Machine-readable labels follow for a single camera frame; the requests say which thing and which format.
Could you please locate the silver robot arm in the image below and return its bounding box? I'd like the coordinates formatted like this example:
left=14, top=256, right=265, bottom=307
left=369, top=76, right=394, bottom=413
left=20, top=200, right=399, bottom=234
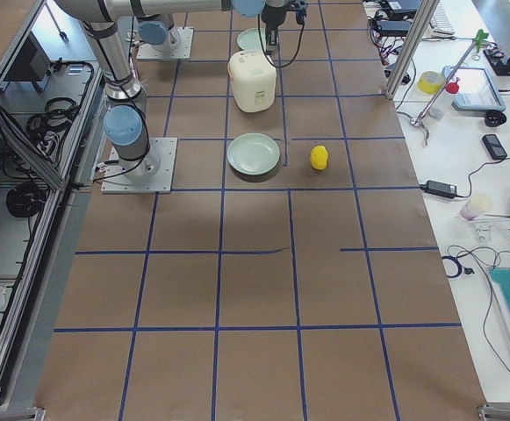
left=58, top=1, right=306, bottom=180
left=138, top=14, right=182, bottom=52

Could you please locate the yellow tape roll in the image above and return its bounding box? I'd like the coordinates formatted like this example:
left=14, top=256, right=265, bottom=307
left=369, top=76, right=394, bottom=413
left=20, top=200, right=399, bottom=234
left=416, top=70, right=446, bottom=96

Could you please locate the pale green plate near potato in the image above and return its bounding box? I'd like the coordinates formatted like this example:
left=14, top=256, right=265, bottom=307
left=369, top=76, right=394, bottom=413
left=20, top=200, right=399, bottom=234
left=226, top=133, right=281, bottom=175

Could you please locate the blue teach pendant tablet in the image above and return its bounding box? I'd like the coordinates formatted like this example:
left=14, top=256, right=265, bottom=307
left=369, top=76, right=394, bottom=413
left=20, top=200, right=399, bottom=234
left=442, top=67, right=506, bottom=112

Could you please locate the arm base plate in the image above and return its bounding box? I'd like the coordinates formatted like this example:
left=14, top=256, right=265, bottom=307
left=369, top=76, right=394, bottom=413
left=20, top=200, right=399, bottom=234
left=101, top=138, right=178, bottom=194
left=137, top=23, right=194, bottom=61

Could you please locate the black power adapter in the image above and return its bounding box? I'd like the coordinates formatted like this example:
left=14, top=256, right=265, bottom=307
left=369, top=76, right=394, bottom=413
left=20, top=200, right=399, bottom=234
left=420, top=180, right=458, bottom=199

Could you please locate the black phone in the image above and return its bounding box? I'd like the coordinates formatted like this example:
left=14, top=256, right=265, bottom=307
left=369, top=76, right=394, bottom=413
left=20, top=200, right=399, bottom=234
left=482, top=134, right=507, bottom=161

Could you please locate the yellow toy potato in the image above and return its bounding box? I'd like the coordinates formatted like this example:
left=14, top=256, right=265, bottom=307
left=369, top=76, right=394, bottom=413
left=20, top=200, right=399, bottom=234
left=309, top=145, right=329, bottom=171

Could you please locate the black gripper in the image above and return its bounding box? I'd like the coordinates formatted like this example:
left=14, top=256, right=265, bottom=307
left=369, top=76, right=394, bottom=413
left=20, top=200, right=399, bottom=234
left=261, top=0, right=288, bottom=54

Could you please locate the white rice cooker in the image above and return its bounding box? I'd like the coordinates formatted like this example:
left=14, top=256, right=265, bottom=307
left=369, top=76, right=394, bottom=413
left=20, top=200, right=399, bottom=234
left=227, top=49, right=277, bottom=113

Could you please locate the aluminium frame post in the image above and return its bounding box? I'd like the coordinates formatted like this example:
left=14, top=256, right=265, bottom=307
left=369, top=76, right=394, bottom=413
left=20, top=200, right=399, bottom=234
left=384, top=0, right=439, bottom=99

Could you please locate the pale green plate far side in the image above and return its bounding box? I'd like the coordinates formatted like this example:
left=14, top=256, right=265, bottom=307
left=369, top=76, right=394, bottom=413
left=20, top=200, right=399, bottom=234
left=237, top=28, right=265, bottom=50

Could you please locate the white plastic cup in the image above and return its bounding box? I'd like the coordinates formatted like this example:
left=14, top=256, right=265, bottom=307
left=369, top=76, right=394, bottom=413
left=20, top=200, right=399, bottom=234
left=460, top=193, right=492, bottom=221

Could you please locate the metal rod with red cap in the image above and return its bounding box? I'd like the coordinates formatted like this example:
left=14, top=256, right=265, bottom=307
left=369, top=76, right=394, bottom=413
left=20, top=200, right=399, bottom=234
left=409, top=28, right=491, bottom=146

